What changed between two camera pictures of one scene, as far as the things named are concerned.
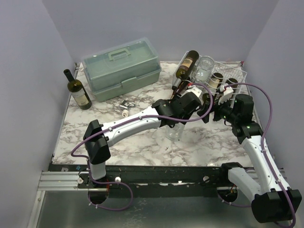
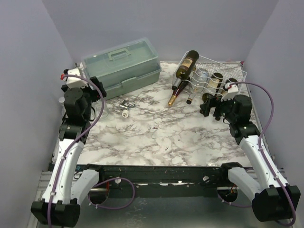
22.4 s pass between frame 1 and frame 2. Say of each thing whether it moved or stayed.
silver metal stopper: stayed
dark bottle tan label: stayed
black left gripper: moved
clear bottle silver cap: moved
